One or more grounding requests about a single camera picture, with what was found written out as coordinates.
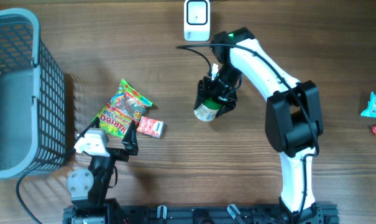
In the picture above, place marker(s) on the small red candy packet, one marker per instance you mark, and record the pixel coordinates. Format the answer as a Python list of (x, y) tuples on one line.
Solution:
[(150, 127)]

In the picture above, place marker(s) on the grey plastic basket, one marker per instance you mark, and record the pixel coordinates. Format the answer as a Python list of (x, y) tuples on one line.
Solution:
[(32, 98)]

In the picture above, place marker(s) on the teal wet wipes pack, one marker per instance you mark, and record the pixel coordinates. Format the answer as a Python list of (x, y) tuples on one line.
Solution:
[(370, 111)]

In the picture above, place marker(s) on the green lid jar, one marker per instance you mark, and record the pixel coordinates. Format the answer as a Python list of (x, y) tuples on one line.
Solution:
[(207, 110)]

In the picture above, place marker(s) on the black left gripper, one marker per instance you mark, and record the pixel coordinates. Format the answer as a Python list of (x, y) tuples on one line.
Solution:
[(129, 141)]

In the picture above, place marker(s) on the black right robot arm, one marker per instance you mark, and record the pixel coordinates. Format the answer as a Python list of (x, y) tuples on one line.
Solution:
[(293, 120)]

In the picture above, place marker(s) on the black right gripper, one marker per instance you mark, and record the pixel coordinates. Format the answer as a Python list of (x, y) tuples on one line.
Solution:
[(204, 84)]

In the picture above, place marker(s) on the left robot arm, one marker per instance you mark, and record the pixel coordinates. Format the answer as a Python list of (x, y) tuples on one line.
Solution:
[(89, 187)]

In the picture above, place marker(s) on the white barcode scanner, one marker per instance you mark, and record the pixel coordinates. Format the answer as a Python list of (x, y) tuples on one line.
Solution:
[(197, 20)]

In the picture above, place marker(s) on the colourful Haribo candy bag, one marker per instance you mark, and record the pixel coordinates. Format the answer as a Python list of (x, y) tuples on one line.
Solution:
[(126, 106)]

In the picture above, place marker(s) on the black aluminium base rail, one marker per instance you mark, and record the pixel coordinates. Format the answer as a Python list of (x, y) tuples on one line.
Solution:
[(257, 214)]

